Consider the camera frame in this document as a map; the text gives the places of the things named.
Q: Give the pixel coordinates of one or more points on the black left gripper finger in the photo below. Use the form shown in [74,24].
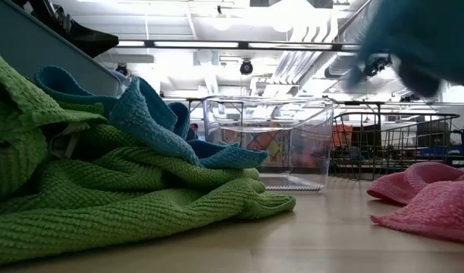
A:
[93,39]

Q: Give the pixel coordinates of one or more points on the blue microfiber towel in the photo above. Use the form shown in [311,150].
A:
[425,34]
[148,121]

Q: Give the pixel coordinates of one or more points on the green microfiber towel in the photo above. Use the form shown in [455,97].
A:
[16,113]
[141,204]

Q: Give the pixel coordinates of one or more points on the pink microfiber towel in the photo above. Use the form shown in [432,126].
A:
[436,204]

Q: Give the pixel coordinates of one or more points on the teal plastic basket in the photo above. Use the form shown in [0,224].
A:
[27,45]

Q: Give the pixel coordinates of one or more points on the clear plastic bin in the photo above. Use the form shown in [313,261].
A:
[311,151]

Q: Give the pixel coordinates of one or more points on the black framed background table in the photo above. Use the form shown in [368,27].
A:
[368,103]

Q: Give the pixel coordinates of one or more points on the black ceiling spotlight cluster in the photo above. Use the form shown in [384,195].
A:
[376,65]

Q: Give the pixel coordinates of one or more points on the dark computer monitor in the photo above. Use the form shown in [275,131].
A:
[433,133]

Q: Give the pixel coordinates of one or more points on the black ceiling light rail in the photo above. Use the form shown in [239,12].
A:
[243,45]

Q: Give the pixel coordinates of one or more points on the silver ventilation duct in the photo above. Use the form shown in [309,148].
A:
[338,68]

